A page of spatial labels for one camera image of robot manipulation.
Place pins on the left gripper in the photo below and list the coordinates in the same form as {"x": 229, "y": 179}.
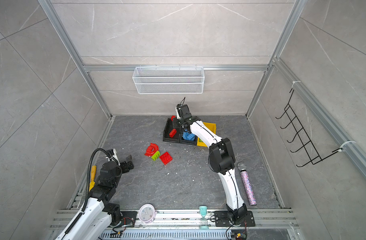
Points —
{"x": 129, "y": 163}

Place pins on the blue lego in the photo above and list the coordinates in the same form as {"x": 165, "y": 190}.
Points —
{"x": 189, "y": 136}

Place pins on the red arch lego piece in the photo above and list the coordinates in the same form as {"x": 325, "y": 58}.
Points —
{"x": 151, "y": 150}

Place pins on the red lego brick stack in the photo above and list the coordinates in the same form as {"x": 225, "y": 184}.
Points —
{"x": 166, "y": 158}

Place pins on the green lego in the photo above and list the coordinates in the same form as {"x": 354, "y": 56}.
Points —
{"x": 156, "y": 155}

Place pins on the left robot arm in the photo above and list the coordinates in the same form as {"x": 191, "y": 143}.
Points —
{"x": 99, "y": 213}

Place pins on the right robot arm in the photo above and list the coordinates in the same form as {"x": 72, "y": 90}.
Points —
{"x": 221, "y": 160}

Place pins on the left black storage bin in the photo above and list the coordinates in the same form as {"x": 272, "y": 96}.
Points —
{"x": 169, "y": 126}

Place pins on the yellow toy shovel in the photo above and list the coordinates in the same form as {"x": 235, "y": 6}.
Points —
{"x": 92, "y": 177}

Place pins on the yellow storage bin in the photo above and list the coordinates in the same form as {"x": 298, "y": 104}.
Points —
{"x": 210, "y": 126}

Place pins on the white round timer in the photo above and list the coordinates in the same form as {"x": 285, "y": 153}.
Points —
{"x": 147, "y": 213}

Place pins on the glittery purple roll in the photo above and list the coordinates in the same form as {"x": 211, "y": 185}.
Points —
{"x": 247, "y": 184}

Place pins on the teal hourglass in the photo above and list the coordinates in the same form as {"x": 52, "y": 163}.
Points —
{"x": 203, "y": 220}

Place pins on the white wire mesh basket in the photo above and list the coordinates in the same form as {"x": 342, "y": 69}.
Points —
{"x": 169, "y": 80}

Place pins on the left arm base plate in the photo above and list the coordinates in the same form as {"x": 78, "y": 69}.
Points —
{"x": 127, "y": 218}

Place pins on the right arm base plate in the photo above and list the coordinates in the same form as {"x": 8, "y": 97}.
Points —
{"x": 222, "y": 219}

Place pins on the black wire hook rack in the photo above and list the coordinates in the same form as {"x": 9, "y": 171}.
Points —
{"x": 302, "y": 135}

